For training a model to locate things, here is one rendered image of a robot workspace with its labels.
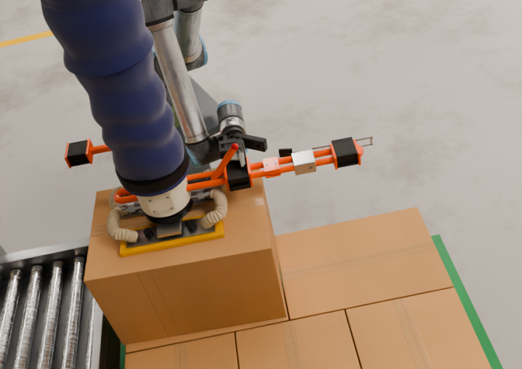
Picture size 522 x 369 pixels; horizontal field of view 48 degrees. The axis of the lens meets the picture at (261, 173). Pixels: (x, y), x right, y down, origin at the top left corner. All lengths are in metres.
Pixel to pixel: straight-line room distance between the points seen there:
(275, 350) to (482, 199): 1.59
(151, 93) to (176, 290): 0.69
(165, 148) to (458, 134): 2.25
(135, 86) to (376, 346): 1.16
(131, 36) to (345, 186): 2.03
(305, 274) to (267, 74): 2.21
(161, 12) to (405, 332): 1.34
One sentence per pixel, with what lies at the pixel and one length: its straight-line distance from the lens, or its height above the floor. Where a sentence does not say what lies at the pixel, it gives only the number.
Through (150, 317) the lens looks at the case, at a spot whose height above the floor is 0.69.
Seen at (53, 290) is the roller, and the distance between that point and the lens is 2.51.
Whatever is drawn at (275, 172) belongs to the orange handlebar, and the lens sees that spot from 1.85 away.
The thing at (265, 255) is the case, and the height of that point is 0.91.
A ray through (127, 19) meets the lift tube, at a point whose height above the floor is 1.71.
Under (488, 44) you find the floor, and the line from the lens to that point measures 4.38.
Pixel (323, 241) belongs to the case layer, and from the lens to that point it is 2.33.
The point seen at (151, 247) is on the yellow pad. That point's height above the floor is 0.96.
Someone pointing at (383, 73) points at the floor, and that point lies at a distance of 4.08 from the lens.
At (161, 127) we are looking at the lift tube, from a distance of 1.66.
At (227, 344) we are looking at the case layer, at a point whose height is 0.54.
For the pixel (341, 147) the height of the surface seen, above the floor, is 1.10.
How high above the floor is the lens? 2.36
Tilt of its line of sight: 44 degrees down
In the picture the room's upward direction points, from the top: 12 degrees counter-clockwise
